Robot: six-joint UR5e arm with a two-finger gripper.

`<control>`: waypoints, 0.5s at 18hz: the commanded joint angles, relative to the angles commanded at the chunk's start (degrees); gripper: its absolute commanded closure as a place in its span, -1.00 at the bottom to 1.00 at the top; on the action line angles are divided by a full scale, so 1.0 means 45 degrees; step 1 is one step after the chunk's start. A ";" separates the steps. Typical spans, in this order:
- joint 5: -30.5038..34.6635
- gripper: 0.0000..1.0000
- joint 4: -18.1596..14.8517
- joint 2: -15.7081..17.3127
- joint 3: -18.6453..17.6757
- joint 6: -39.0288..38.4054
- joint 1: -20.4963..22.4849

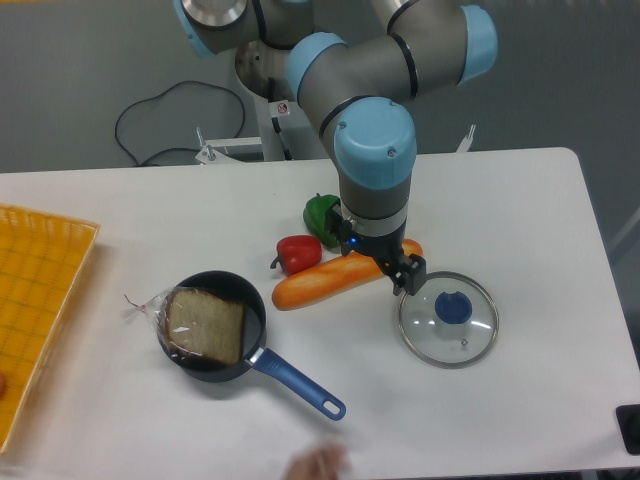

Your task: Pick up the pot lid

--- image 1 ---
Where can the yellow woven basket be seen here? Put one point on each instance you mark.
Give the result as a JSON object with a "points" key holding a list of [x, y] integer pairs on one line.
{"points": [[42, 257]]}

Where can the blurred human hand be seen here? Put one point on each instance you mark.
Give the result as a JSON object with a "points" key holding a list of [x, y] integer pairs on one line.
{"points": [[325, 462]]}

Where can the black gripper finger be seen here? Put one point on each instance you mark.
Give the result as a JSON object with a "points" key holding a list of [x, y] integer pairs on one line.
{"points": [[408, 274]]}

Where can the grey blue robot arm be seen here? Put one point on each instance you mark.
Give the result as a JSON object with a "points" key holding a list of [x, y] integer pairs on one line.
{"points": [[354, 98]]}

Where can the bagged sliced bread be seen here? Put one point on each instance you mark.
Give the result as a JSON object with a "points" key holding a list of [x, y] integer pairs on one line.
{"points": [[199, 329]]}

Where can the baguette bread loaf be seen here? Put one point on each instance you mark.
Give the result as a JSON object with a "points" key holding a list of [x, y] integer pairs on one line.
{"points": [[324, 280]]}

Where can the glass pot lid blue knob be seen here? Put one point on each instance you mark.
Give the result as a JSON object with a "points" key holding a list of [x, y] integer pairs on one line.
{"points": [[451, 322]]}

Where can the black device at table edge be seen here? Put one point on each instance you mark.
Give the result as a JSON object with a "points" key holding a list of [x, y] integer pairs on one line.
{"points": [[628, 418]]}

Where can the green bell pepper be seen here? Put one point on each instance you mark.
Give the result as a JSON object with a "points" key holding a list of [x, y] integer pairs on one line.
{"points": [[314, 216]]}

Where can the dark pot blue handle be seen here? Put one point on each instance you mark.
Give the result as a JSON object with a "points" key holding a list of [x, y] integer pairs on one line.
{"points": [[256, 355]]}

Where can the red bell pepper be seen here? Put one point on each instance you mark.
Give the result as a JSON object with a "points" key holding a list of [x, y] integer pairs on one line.
{"points": [[297, 253]]}

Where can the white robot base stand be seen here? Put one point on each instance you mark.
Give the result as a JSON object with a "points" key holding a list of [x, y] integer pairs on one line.
{"points": [[285, 131]]}

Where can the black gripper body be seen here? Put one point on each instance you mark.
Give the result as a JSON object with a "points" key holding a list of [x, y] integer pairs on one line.
{"points": [[379, 239]]}

